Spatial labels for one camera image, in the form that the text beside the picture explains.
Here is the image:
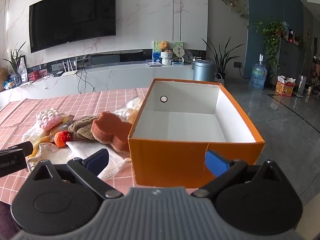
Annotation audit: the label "white crochet pot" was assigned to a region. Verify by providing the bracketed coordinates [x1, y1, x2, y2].
[161, 50, 173, 66]

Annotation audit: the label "orange crochet strawberry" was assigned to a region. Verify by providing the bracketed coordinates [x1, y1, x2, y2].
[54, 130, 73, 147]

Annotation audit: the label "white router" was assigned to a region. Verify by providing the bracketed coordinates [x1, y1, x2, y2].
[61, 59, 78, 77]

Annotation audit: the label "green plant in glass vase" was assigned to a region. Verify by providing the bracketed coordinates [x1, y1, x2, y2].
[3, 41, 27, 85]

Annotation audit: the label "trailing pothos plant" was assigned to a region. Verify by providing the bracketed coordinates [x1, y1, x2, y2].
[247, 20, 292, 78]

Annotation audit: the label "orange cardboard box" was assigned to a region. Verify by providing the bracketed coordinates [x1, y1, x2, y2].
[128, 78, 265, 188]

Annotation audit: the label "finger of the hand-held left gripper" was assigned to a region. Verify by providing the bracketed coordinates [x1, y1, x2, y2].
[9, 141, 33, 156]

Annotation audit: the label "gold vase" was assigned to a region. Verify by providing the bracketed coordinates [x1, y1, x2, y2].
[0, 67, 7, 92]

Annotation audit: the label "white organza ribbon pouch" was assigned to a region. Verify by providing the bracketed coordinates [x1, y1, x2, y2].
[114, 97, 144, 124]

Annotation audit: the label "white packaged face mask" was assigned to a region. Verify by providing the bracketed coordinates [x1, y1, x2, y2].
[65, 140, 132, 180]

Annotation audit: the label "round paper fan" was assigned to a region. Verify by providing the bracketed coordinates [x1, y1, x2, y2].
[173, 45, 186, 63]

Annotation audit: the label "pink and cream crochet piece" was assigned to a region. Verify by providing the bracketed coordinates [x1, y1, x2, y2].
[36, 107, 62, 131]

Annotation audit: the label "blue water bottle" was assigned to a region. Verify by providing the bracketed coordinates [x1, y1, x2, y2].
[249, 54, 267, 90]

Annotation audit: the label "red boxes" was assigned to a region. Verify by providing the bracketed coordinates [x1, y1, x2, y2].
[27, 69, 48, 82]

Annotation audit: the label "clear plastic bag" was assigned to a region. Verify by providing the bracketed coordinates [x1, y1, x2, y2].
[26, 142, 68, 173]

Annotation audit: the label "snack bags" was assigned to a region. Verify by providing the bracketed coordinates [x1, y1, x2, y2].
[2, 76, 16, 90]

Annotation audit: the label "brown flower-shaped sponge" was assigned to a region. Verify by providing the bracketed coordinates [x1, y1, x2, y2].
[90, 112, 133, 153]

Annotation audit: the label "black power cable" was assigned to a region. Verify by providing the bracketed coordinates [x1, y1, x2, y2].
[77, 67, 95, 94]

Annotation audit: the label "brown plush cloth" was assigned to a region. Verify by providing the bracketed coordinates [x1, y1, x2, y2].
[68, 115, 100, 140]

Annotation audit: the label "long-leaf potted plant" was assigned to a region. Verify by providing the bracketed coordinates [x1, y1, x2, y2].
[202, 36, 244, 85]

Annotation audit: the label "dark grey cabinet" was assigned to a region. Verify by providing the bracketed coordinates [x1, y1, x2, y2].
[271, 38, 307, 90]

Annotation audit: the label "purple cloth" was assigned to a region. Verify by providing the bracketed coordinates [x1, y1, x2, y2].
[0, 201, 18, 236]

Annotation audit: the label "yellow label wipes packet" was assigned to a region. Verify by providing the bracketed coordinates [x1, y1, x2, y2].
[21, 114, 74, 145]

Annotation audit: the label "pink checked tablecloth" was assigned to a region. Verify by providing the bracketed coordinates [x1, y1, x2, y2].
[0, 87, 200, 203]

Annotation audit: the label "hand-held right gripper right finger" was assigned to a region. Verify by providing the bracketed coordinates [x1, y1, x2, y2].
[193, 150, 288, 198]

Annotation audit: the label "black wall television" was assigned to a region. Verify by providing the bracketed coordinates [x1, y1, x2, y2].
[29, 0, 117, 53]

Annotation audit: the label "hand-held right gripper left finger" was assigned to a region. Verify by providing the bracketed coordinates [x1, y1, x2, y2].
[30, 148, 124, 199]

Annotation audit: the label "grey round trash bin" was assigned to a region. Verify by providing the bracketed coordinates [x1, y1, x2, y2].
[192, 59, 216, 82]

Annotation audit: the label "yellow cloth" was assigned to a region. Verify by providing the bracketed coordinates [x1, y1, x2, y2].
[27, 135, 50, 159]

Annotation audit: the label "white marble television console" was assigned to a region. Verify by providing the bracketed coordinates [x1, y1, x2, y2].
[0, 62, 200, 110]

